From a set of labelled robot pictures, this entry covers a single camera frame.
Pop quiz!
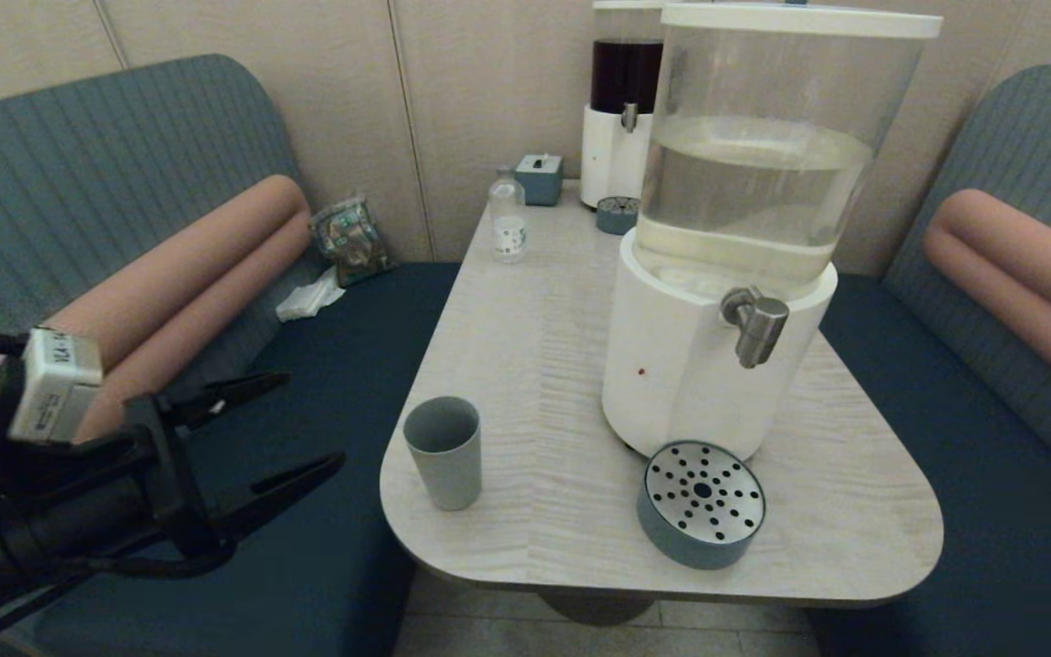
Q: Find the white crumpled tissue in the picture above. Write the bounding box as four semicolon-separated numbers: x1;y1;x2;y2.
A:
276;266;347;323

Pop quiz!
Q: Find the clear plastic bottle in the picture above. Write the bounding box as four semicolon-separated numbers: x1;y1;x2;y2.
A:
489;166;527;264

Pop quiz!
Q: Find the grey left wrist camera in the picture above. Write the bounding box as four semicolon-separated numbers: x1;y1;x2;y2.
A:
7;328;105;445

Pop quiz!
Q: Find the grey-blue ribbed bench backrest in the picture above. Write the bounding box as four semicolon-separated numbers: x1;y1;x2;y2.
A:
881;64;1051;507
0;53;330;640

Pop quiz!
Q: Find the large clear water dispenser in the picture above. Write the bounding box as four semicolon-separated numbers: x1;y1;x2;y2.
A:
600;0;944;462

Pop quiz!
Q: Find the small blue perforated drip tray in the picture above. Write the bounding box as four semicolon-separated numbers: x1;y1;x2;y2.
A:
596;196;642;236

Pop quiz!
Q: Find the large blue perforated drip tray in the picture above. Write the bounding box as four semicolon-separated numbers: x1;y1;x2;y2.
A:
637;441;768;571

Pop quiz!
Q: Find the pink bench bolster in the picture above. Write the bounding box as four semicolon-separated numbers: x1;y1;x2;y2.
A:
0;173;315;457
923;188;1051;412

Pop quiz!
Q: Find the grey plastic cup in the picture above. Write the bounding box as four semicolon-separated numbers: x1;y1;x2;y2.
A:
402;395;483;512

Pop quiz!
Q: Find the steel water dispenser tap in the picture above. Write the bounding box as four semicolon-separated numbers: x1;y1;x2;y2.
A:
719;286;791;370

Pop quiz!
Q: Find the small blue tissue box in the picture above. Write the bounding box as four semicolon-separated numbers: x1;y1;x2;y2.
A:
515;153;565;206

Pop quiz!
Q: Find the crinkled snack bag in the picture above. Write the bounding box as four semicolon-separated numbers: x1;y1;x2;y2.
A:
309;194;396;288

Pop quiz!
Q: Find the dark blue bench seat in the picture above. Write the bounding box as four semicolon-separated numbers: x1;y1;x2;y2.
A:
33;263;463;657
804;274;1051;657

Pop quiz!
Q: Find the small dark drink dispenser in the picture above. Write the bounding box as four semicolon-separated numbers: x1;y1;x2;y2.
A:
578;0;668;209

